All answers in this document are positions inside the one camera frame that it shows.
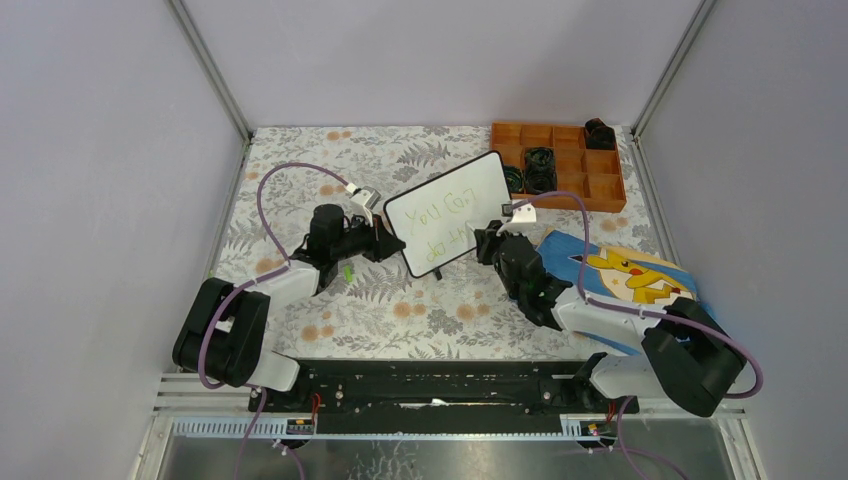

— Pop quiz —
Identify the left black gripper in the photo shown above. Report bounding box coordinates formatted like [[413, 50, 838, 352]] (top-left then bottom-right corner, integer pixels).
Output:
[[332, 211, 406, 263]]

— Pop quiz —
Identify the small whiteboard black frame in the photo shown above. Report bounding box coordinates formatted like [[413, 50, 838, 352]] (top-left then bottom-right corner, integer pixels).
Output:
[[384, 151, 511, 278]]

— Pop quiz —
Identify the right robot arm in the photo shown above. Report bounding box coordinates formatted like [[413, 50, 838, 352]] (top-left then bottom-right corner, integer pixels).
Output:
[[473, 221, 748, 418]]

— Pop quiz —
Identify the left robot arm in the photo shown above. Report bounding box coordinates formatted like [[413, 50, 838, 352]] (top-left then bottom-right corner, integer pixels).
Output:
[[172, 204, 406, 411]]

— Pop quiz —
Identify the floral table mat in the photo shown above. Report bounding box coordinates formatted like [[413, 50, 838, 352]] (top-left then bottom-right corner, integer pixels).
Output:
[[193, 125, 672, 362]]

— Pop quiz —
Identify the black item in tray left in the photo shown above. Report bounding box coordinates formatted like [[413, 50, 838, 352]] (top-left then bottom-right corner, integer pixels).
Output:
[[503, 165, 525, 194]]

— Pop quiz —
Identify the black item in tray middle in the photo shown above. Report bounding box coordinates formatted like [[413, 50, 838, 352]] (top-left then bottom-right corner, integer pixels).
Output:
[[524, 147, 557, 195]]

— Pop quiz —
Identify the orange compartment tray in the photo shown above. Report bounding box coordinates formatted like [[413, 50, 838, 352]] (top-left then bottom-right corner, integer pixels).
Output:
[[490, 122, 626, 213]]

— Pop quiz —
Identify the blue pikachu cloth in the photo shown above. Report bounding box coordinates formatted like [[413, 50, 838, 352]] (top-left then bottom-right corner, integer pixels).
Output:
[[537, 231, 700, 355]]

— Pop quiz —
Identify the black item in tray corner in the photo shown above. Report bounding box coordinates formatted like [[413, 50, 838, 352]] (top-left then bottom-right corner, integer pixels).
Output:
[[584, 118, 617, 151]]

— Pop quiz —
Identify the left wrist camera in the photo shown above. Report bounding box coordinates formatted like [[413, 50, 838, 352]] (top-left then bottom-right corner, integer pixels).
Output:
[[345, 182, 382, 226]]

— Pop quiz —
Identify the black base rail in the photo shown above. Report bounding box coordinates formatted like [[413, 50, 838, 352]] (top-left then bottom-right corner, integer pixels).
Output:
[[262, 359, 639, 435]]

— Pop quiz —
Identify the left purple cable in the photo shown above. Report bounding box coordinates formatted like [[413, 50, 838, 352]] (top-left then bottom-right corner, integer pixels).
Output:
[[197, 162, 351, 480]]

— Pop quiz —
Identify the purple cable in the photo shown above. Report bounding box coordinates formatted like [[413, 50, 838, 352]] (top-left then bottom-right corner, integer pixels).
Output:
[[197, 162, 351, 480], [510, 191, 765, 480]]

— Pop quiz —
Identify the left aluminium frame post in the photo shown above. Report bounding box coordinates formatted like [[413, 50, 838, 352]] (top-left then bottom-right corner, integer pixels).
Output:
[[164, 0, 253, 144]]

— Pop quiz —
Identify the aluminium frame post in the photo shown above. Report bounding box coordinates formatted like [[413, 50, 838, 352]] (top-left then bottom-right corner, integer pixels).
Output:
[[631, 0, 718, 138], [164, 0, 253, 144]]

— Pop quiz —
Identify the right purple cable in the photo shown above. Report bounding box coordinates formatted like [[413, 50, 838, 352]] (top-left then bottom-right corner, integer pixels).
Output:
[[510, 191, 765, 480]]

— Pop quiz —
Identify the right aluminium frame post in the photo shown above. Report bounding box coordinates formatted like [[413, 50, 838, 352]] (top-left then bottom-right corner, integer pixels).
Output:
[[631, 0, 718, 138]]

